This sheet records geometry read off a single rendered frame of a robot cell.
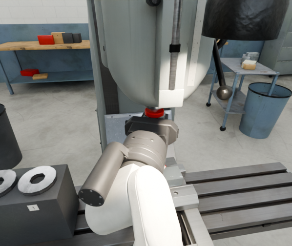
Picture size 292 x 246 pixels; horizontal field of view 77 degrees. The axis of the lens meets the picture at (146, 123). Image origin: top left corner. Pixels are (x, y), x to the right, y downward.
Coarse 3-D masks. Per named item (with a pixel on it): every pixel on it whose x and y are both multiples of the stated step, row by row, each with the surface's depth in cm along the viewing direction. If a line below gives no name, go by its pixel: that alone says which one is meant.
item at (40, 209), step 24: (24, 168) 52; (48, 168) 50; (0, 192) 44; (24, 192) 44; (48, 192) 45; (72, 192) 56; (0, 216) 44; (24, 216) 46; (48, 216) 47; (72, 216) 55; (0, 240) 49; (24, 240) 51; (48, 240) 53
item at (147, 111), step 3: (147, 108) 44; (162, 108) 44; (147, 111) 43; (150, 111) 43; (153, 111) 43; (156, 111) 43; (159, 111) 43; (162, 111) 43; (147, 114) 43; (150, 114) 42; (153, 114) 42; (156, 114) 42; (159, 114) 43; (162, 114) 43; (150, 117) 43; (153, 117) 43; (156, 117) 43
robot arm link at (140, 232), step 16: (144, 176) 23; (160, 176) 26; (128, 192) 22; (144, 192) 22; (160, 192) 24; (144, 208) 21; (160, 208) 22; (144, 224) 20; (160, 224) 21; (176, 224) 23; (144, 240) 19; (160, 240) 20; (176, 240) 21
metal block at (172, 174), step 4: (168, 168) 59; (172, 168) 59; (176, 168) 59; (164, 172) 57; (168, 172) 57; (172, 172) 57; (176, 172) 57; (180, 172) 57; (164, 176) 56; (168, 176) 56; (172, 176) 56; (176, 176) 56; (180, 176) 56; (168, 180) 55; (172, 180) 55; (176, 180) 55; (180, 180) 56; (168, 184) 56; (172, 184) 56; (176, 184) 56; (180, 184) 57
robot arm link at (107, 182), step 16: (112, 144) 29; (128, 144) 31; (144, 144) 31; (112, 160) 26; (128, 160) 29; (144, 160) 29; (160, 160) 30; (96, 176) 23; (112, 176) 25; (128, 176) 24; (80, 192) 22; (96, 192) 22; (112, 192) 25; (96, 208) 26; (112, 208) 24; (128, 208) 22; (96, 224) 26; (112, 224) 25; (128, 224) 24
